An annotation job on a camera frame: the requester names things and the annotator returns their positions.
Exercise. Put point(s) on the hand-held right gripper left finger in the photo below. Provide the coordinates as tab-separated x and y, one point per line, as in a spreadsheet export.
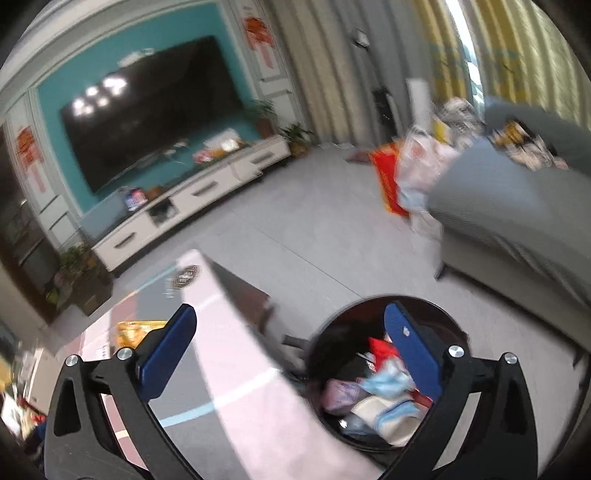
168	355

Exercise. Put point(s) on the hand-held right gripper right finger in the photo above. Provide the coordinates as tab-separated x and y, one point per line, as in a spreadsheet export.
411	357

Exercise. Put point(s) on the red white wrapper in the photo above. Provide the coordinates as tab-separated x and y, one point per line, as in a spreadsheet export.
381	353

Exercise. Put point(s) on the blue face mask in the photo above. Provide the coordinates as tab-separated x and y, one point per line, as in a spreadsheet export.
385	381

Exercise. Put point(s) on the clear blue-print plastic bag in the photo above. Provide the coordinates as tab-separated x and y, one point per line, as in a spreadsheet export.
388	422

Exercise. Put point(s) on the black trash bin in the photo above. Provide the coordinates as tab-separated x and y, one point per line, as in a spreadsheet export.
337	332

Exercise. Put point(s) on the pink purple-print packet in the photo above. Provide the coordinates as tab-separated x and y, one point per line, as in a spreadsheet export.
341	394

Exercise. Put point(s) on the yellow snack packet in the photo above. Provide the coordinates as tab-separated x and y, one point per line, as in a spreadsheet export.
134	331

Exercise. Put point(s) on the leafy plant in dark planter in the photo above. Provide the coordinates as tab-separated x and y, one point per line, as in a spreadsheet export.
83	281

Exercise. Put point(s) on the translucent blue storage box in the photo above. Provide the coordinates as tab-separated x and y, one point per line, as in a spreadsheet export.
104	214

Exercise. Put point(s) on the small blue red box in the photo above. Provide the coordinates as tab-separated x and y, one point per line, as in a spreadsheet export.
134	198

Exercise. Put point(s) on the white television cabinet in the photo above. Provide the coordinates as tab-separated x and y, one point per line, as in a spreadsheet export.
203	194

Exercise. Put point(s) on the grey sofa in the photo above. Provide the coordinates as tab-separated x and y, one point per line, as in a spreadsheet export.
503	212

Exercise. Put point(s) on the red shopping bag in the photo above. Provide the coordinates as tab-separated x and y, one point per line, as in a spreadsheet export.
390	180

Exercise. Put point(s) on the white plastic shopping bag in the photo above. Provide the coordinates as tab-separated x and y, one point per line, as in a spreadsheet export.
427	161

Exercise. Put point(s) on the black television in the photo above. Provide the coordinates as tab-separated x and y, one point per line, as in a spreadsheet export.
152	115

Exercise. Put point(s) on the clutter pile on sofa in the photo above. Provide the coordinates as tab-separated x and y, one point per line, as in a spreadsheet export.
526	143

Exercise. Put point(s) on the small potted floor plant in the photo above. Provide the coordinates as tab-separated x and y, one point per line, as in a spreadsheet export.
298	138

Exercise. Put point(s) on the white standing panel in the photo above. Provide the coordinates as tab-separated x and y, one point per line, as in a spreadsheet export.
418	104

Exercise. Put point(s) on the potted plant in brown pot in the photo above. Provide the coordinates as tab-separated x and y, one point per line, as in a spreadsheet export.
263	117

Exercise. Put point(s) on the black upright vacuum cleaner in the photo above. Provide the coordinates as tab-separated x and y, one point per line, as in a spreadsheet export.
381	97

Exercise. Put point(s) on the grey curtain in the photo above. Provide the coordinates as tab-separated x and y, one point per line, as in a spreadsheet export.
332	69

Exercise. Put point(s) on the yellow patterned curtain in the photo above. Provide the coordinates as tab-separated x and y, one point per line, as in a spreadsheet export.
521	46

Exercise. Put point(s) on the red knot wall decoration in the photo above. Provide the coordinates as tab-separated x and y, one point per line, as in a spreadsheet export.
31	157
259	39

